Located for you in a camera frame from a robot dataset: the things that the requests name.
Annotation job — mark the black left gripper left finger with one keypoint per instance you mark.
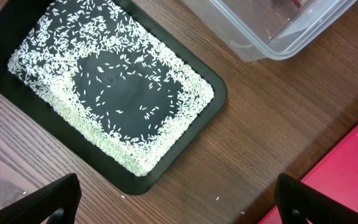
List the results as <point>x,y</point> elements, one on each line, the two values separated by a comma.
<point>57,202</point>

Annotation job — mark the red plastic tray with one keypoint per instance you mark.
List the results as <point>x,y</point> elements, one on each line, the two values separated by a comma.
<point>335,176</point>

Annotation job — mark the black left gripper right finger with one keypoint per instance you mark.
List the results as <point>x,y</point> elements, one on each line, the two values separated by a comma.
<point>298,203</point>

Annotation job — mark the white rice pile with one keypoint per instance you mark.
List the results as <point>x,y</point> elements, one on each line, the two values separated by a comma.
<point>111,79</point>

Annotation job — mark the black tray bin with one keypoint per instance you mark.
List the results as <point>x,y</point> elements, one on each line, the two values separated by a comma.
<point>17,17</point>

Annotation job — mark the clear plastic bin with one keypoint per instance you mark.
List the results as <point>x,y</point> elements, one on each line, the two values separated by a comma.
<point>275,29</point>

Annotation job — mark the red snack wrapper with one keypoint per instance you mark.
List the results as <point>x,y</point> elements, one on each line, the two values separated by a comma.
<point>299,3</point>

